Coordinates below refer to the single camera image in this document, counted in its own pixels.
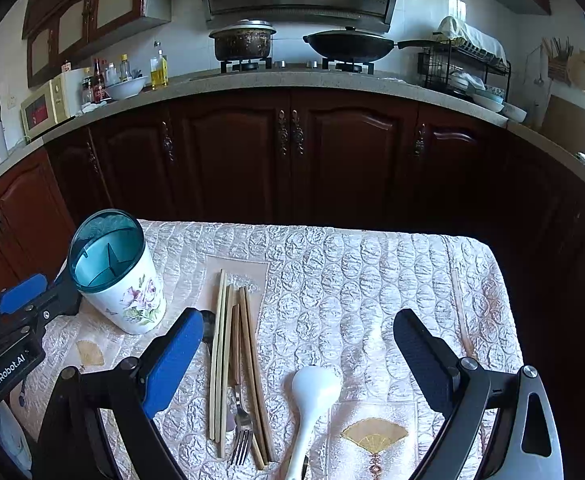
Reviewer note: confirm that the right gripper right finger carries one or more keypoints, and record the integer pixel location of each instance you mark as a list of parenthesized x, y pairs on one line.
[(524, 442)]

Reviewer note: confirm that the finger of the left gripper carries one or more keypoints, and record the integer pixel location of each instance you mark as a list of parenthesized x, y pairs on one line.
[(19, 296)]

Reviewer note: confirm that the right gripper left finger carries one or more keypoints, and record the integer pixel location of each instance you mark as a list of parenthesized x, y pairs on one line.
[(73, 444)]

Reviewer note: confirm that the metal fork wooden handle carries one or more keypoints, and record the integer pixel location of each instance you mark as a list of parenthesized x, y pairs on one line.
[(243, 420)]

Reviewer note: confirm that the light bamboo chopstick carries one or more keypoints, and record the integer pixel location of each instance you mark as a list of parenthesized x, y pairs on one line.
[(225, 356), (214, 356)]

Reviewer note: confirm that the brown wooden chopstick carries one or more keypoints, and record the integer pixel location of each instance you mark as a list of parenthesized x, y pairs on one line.
[(258, 446), (266, 426)]

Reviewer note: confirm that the metal spoon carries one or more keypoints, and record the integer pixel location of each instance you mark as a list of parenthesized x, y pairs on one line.
[(209, 326)]

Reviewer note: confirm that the white ceramic spoon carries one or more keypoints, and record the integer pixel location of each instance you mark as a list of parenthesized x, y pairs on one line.
[(314, 390)]

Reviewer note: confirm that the floral white utensil holder cup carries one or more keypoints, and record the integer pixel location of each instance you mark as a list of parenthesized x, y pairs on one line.
[(110, 263)]

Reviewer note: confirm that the beige microwave oven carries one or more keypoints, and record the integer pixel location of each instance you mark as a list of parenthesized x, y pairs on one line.
[(55, 102)]

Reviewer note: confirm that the dark wooden lower cabinets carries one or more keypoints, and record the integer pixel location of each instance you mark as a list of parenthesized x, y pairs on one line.
[(301, 156)]

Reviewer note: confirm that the white bowl on counter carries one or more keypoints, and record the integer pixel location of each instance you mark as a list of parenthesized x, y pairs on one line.
[(126, 89)]

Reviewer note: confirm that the white quilted tablecloth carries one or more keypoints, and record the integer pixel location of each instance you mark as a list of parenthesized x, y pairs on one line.
[(328, 297)]

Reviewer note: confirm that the cooking oil bottle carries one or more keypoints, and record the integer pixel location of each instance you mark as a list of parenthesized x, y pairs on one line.
[(159, 68)]

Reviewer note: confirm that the wooden upper cabinet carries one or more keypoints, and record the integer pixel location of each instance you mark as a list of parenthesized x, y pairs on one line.
[(67, 31)]

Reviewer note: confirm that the gas stove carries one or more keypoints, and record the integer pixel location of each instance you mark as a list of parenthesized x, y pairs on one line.
[(245, 66)]

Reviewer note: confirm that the dark cooking pot with lid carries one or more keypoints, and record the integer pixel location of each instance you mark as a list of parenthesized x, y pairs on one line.
[(244, 40)]

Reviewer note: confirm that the black dish rack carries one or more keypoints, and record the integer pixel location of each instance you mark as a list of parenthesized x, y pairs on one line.
[(449, 66)]

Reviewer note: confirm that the black wok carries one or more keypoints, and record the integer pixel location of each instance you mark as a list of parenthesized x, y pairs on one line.
[(354, 46)]

